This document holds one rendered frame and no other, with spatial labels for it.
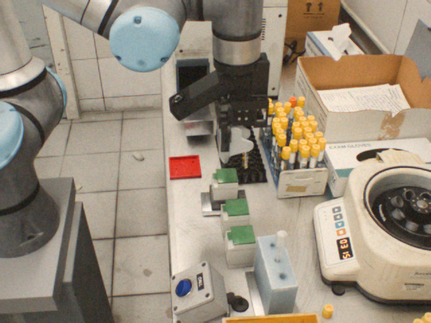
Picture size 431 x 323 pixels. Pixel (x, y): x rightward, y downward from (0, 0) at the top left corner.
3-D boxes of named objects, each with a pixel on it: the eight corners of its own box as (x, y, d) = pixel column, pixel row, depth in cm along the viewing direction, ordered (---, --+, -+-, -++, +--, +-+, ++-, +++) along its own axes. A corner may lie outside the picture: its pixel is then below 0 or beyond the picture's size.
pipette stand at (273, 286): (244, 275, 79) (248, 237, 72) (283, 270, 79) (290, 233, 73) (256, 326, 71) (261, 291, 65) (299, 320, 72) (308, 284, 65)
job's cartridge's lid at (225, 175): (211, 171, 88) (211, 169, 88) (236, 169, 88) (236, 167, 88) (213, 184, 85) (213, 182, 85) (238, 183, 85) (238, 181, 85)
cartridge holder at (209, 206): (200, 196, 93) (200, 184, 91) (244, 194, 94) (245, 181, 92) (202, 216, 89) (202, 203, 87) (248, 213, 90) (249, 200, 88)
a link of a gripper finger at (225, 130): (230, 157, 78) (231, 114, 72) (221, 157, 78) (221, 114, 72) (227, 140, 81) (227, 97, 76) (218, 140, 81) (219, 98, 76)
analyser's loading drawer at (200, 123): (180, 89, 122) (179, 73, 118) (204, 88, 122) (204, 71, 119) (184, 136, 106) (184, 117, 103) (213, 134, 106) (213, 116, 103)
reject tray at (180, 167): (168, 159, 103) (168, 156, 102) (199, 157, 103) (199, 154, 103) (170, 180, 97) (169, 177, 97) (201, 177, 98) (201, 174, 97)
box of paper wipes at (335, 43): (305, 49, 145) (309, 12, 136) (338, 47, 146) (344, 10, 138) (331, 84, 128) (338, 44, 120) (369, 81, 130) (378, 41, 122)
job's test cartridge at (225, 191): (211, 194, 92) (211, 170, 88) (234, 192, 92) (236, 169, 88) (213, 208, 89) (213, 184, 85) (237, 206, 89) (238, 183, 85)
